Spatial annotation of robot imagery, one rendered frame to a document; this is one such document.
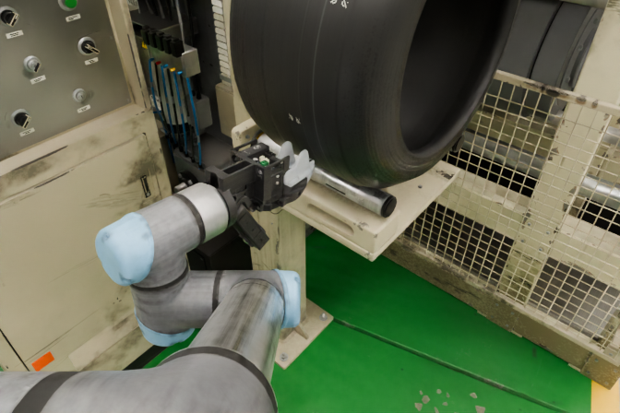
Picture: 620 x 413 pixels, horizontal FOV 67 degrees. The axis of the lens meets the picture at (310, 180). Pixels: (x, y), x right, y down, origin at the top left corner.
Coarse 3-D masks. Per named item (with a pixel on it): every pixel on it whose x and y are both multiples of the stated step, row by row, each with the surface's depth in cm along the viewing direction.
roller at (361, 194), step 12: (276, 144) 101; (276, 156) 101; (324, 180) 94; (336, 180) 92; (336, 192) 94; (348, 192) 91; (360, 192) 89; (372, 192) 88; (384, 192) 88; (360, 204) 90; (372, 204) 88; (384, 204) 87; (396, 204) 89; (384, 216) 88
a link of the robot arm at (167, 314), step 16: (192, 272) 62; (208, 272) 62; (144, 288) 57; (160, 288) 58; (176, 288) 59; (192, 288) 60; (208, 288) 60; (144, 304) 59; (160, 304) 59; (176, 304) 59; (192, 304) 59; (208, 304) 59; (144, 320) 60; (160, 320) 60; (176, 320) 60; (192, 320) 60; (144, 336) 63; (160, 336) 61; (176, 336) 62
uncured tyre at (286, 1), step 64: (256, 0) 66; (320, 0) 60; (384, 0) 58; (448, 0) 104; (512, 0) 89; (256, 64) 70; (320, 64) 62; (384, 64) 61; (448, 64) 107; (320, 128) 69; (384, 128) 69; (448, 128) 94
